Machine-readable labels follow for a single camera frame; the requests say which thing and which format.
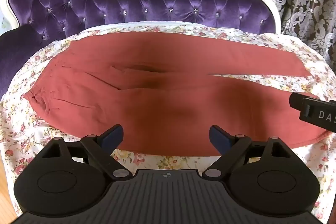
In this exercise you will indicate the rust red pants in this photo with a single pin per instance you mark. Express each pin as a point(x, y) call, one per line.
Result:
point(168, 103)

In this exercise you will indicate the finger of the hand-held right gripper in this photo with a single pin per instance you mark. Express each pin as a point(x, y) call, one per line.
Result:
point(296, 101)

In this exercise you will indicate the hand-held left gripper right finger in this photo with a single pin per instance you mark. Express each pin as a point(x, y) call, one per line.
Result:
point(220, 138)

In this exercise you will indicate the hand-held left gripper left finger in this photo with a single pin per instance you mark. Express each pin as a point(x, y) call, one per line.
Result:
point(113, 134)

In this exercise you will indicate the purple tufted sofa white frame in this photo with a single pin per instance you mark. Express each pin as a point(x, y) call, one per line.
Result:
point(78, 1)

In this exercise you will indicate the floral printed blanket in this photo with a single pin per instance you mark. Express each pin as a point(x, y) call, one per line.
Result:
point(31, 119)

